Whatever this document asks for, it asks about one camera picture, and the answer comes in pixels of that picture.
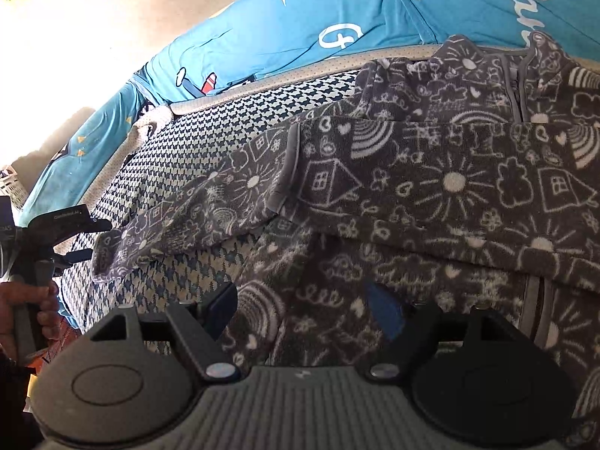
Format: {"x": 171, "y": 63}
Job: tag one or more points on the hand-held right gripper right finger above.
{"x": 386, "y": 309}

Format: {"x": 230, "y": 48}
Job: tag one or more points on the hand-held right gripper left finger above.
{"x": 222, "y": 304}

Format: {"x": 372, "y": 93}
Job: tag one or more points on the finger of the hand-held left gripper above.
{"x": 75, "y": 258}
{"x": 99, "y": 227}

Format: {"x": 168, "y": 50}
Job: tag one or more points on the grey doodle-print fleece garment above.
{"x": 422, "y": 173}

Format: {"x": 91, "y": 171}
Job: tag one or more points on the person's left hand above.
{"x": 49, "y": 314}

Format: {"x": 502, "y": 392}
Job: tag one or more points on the white plastic basket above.
{"x": 14, "y": 187}

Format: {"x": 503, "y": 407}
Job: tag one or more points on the houndstooth mattress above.
{"x": 197, "y": 126}

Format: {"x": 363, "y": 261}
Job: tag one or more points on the blue printed bed sheet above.
{"x": 304, "y": 23}

